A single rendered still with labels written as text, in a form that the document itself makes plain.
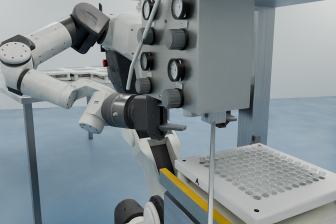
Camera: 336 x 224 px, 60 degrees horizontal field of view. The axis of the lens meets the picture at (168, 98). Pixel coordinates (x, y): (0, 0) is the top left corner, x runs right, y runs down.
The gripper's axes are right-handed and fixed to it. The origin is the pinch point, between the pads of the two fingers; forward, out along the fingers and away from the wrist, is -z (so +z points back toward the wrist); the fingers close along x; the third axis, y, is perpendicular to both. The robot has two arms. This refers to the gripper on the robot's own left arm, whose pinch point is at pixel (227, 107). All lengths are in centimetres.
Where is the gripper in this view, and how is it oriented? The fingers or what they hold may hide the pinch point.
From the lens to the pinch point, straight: 77.2
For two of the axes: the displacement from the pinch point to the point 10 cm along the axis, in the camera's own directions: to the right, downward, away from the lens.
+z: -3.2, -1.2, 9.4
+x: 0.2, 9.9, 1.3
